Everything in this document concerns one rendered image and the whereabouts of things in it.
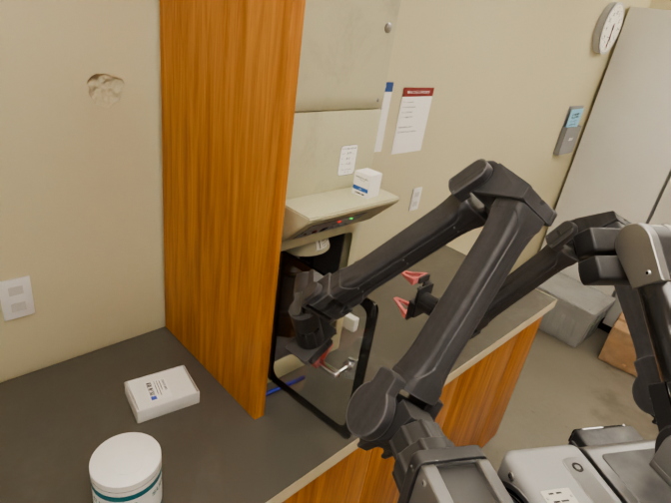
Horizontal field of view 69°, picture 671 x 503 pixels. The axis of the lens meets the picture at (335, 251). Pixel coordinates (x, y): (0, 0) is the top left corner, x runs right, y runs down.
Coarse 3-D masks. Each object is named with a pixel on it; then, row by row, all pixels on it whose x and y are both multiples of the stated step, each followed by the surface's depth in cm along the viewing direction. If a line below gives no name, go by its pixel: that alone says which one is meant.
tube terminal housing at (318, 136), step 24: (312, 120) 110; (336, 120) 116; (360, 120) 122; (312, 144) 113; (336, 144) 119; (360, 144) 125; (312, 168) 117; (336, 168) 123; (360, 168) 129; (288, 192) 115; (312, 192) 120; (312, 240) 128
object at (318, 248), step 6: (324, 240) 136; (300, 246) 132; (306, 246) 132; (312, 246) 133; (318, 246) 134; (324, 246) 136; (294, 252) 132; (300, 252) 132; (306, 252) 132; (312, 252) 133; (318, 252) 134
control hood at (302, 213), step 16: (336, 192) 124; (384, 192) 129; (288, 208) 111; (304, 208) 112; (320, 208) 113; (336, 208) 114; (352, 208) 116; (368, 208) 120; (384, 208) 129; (288, 224) 112; (304, 224) 108; (288, 240) 116
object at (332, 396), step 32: (288, 256) 116; (288, 288) 119; (288, 320) 123; (352, 320) 107; (288, 352) 126; (352, 352) 110; (288, 384) 130; (320, 384) 121; (352, 384) 113; (320, 416) 124
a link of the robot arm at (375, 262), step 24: (480, 168) 73; (456, 192) 75; (432, 216) 81; (456, 216) 77; (480, 216) 77; (408, 240) 83; (432, 240) 81; (360, 264) 90; (384, 264) 85; (408, 264) 85; (336, 288) 91; (360, 288) 90; (336, 312) 95
